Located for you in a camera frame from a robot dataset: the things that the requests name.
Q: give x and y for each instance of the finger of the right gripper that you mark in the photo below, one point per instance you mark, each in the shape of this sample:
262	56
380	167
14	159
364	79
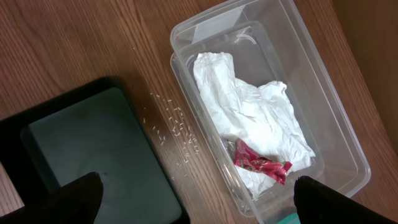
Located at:
317	203

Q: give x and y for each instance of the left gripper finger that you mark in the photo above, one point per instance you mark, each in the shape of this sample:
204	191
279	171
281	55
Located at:
77	202

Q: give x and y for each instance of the red snack wrapper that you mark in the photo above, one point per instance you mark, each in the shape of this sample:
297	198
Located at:
247	158

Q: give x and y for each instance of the white napkin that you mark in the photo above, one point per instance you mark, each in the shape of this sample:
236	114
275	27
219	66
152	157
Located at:
262	117

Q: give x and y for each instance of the teal serving tray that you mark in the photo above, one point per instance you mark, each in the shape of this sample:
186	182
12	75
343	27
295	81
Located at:
290	219

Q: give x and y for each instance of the black plastic tray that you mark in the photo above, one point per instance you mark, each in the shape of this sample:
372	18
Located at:
90	129

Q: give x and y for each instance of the clear plastic bin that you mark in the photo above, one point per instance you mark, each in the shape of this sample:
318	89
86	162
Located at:
269	42

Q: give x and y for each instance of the scattered rice grains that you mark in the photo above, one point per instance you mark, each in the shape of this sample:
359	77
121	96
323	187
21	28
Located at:
158	101

